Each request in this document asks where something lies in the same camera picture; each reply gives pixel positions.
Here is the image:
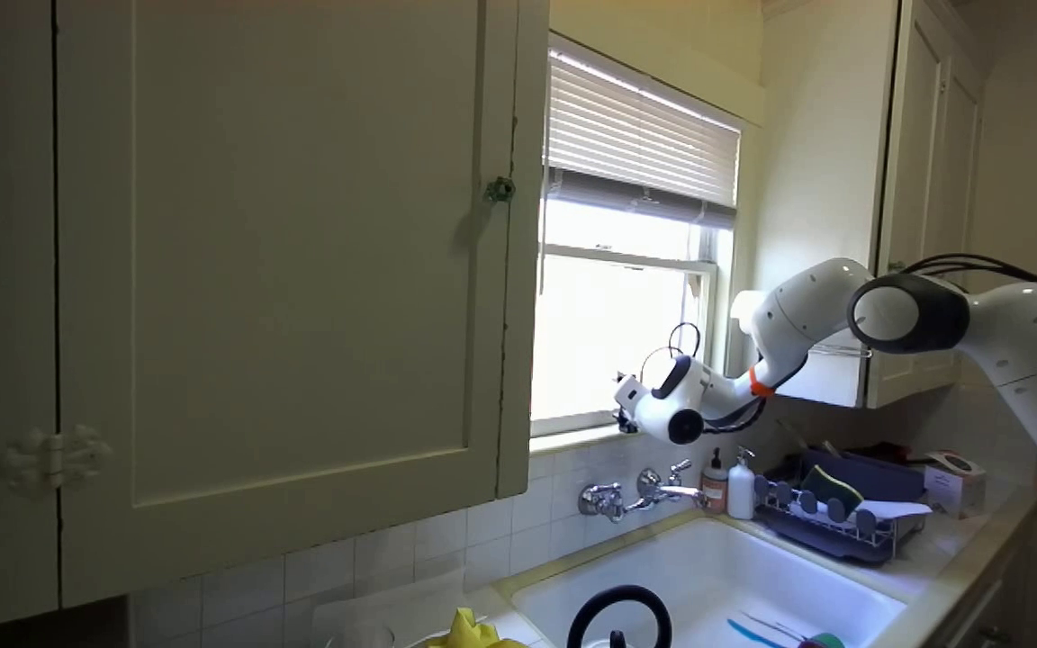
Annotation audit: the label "cream upper cabinet green knob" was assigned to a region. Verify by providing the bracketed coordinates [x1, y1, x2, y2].
[0, 0, 556, 635]

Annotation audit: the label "blue handled brush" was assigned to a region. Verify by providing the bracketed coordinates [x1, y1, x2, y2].
[725, 615, 790, 648]

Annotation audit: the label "white plate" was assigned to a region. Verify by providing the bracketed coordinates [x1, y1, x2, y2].
[858, 494, 936, 530]

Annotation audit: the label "white kitchen sink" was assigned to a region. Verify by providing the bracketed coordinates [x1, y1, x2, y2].
[508, 512, 914, 648]

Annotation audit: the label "wire dish rack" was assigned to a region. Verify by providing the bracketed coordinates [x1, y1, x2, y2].
[754, 443, 940, 569]

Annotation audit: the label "white soap pump bottle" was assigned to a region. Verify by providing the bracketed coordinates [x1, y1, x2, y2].
[725, 449, 759, 521]

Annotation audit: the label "brown soap bottle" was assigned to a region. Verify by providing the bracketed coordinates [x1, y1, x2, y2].
[700, 443, 734, 521]

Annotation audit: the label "cream tall upper cabinet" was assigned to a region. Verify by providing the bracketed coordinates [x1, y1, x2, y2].
[756, 0, 995, 413]

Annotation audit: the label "chrome wall faucet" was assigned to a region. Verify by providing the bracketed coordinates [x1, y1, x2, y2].
[575, 456, 707, 525]

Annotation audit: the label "white window blinds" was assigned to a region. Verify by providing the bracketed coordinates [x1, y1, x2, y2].
[543, 42, 746, 232]

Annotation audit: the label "white toothbrush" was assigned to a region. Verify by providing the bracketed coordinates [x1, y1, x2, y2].
[742, 609, 815, 648]

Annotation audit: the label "white tissue box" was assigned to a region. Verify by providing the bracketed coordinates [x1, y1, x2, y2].
[921, 449, 990, 521]

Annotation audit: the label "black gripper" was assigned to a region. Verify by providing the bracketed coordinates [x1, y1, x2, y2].
[613, 374, 654, 443]

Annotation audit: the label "white window frame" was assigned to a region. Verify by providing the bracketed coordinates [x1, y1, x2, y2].
[526, 33, 762, 443]

